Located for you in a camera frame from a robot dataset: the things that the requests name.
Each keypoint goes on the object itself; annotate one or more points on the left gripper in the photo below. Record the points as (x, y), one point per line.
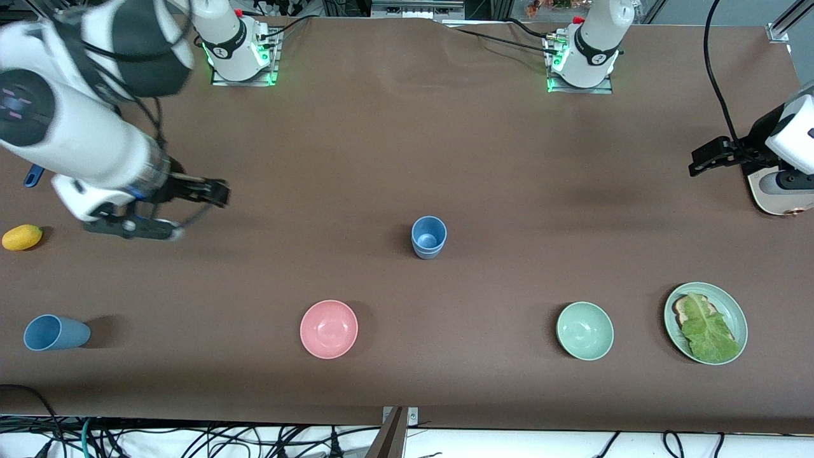
(752, 150)

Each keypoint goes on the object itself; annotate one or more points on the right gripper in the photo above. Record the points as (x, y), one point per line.
(182, 189)

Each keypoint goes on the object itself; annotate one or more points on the blue plastic cup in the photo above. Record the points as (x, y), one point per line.
(428, 256)
(429, 236)
(63, 334)

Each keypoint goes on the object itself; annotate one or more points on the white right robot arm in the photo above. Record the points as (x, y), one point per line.
(82, 140)

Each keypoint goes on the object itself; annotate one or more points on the white rounded appliance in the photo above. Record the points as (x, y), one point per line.
(779, 202)

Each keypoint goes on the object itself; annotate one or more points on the mint green plate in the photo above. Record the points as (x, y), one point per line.
(734, 312)

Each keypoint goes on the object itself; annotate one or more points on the bread slice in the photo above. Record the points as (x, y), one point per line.
(682, 312)

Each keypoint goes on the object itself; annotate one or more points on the green lettuce leaf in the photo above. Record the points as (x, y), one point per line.
(706, 331)

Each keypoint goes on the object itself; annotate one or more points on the yellow lemon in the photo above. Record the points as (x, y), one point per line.
(22, 237)

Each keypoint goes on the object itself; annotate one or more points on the pink bowl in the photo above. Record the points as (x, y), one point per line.
(329, 329)

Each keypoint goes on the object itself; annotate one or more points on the mint green bowl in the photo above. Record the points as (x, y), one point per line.
(585, 331)

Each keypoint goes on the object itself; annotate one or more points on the grey power strip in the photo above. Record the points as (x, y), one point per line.
(413, 9)

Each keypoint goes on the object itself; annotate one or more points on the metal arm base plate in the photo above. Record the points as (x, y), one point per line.
(579, 90)
(245, 83)

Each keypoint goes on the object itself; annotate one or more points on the aluminium frame rail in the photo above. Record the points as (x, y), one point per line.
(779, 32)

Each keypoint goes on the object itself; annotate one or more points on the metal table bracket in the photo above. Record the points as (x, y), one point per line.
(413, 416)

